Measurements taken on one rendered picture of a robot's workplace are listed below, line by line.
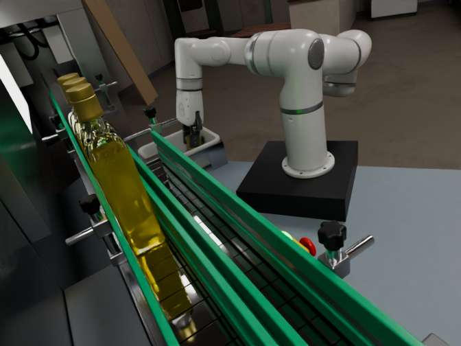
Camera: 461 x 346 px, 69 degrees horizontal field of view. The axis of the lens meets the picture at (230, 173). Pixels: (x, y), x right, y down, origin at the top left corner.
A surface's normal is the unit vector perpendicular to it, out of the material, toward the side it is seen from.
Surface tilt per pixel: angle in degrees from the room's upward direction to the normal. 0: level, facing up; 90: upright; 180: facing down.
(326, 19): 90
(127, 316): 0
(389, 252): 0
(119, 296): 0
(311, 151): 90
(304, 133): 90
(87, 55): 90
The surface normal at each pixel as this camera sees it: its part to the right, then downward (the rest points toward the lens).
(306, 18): -0.39, 0.55
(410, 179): -0.20, -0.83
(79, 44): 0.51, 0.36
